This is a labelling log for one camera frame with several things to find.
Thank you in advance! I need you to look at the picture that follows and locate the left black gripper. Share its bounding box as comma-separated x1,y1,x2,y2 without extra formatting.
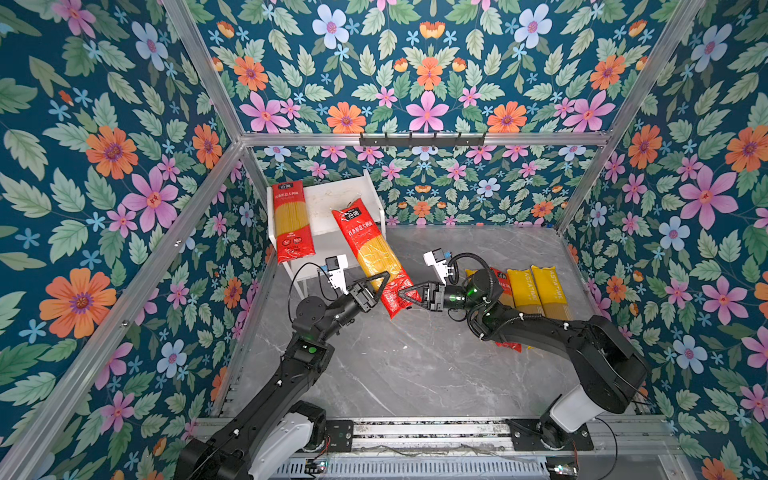
318,271,390,347

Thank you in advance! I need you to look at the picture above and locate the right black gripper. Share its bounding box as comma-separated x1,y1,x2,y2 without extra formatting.
402,281,486,317

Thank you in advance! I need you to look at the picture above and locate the red spaghetti bag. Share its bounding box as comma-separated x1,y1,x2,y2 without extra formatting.
332,199,413,319
272,181,315,263
491,268,522,353

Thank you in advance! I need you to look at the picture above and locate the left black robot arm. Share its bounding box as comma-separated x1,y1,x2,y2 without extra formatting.
174,271,390,479

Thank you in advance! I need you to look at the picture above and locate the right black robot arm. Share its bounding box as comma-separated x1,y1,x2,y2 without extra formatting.
397,251,650,449

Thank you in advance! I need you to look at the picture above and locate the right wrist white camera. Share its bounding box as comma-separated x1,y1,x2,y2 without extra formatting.
423,248,452,284

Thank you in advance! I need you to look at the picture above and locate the wrist white camera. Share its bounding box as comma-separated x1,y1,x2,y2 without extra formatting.
325,254,348,295
423,248,452,284

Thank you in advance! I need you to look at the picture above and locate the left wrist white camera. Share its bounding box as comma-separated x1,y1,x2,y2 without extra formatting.
325,254,348,295

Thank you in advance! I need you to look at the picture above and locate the black wall hook rail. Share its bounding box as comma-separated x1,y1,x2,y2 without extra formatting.
358,132,486,149

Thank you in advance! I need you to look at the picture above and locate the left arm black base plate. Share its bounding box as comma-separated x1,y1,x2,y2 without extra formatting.
321,419,355,453

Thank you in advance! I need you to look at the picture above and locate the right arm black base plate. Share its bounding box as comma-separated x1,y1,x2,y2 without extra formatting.
503,418,594,451

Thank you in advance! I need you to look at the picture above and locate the aluminium front rail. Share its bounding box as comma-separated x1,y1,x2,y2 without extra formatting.
343,415,683,456

